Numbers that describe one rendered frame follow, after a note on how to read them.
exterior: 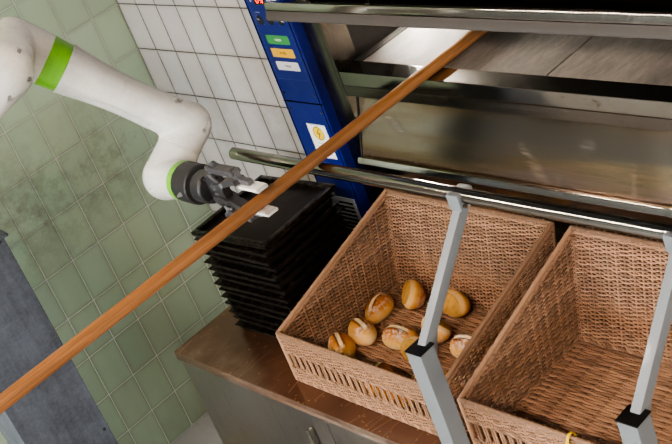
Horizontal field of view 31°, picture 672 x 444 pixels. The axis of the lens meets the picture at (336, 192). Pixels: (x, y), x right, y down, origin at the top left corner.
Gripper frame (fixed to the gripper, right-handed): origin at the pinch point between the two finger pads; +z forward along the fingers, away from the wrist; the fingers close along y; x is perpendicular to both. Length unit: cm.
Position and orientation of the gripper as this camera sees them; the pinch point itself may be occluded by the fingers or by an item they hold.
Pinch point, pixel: (258, 198)
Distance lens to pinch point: 249.3
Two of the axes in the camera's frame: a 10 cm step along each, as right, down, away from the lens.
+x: -6.8, 5.4, -5.0
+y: 3.3, 8.3, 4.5
